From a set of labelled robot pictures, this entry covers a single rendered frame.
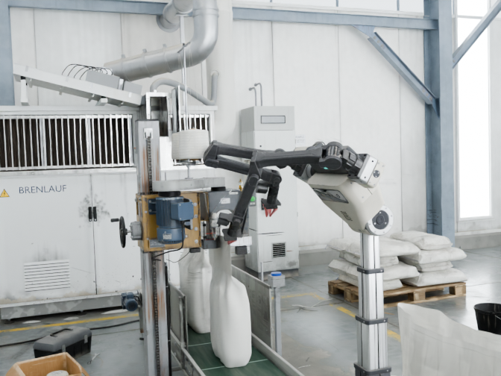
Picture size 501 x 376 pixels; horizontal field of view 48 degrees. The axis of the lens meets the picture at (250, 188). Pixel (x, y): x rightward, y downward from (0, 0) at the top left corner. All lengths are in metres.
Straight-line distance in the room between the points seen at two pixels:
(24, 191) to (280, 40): 3.96
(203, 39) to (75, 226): 2.23
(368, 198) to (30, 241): 3.92
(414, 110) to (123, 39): 4.32
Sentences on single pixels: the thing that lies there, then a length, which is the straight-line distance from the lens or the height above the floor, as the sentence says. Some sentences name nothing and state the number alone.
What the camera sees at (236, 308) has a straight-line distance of 3.14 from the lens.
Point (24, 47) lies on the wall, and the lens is 7.28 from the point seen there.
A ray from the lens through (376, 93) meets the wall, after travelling 8.51.
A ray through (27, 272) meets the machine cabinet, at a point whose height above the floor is 0.49.
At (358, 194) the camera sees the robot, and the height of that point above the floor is 1.34.
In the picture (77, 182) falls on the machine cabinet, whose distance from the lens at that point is 5.86.
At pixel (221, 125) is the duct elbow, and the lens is 6.44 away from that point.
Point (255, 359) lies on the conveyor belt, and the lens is 3.36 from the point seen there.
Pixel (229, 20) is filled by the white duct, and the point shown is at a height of 3.08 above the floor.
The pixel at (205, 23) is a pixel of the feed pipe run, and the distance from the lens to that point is 5.68.
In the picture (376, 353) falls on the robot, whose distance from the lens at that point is 3.04.
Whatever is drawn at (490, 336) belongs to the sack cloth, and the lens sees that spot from 1.55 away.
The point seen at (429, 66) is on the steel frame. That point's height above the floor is 2.81.
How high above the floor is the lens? 1.52
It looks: 3 degrees down
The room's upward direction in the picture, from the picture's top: 2 degrees counter-clockwise
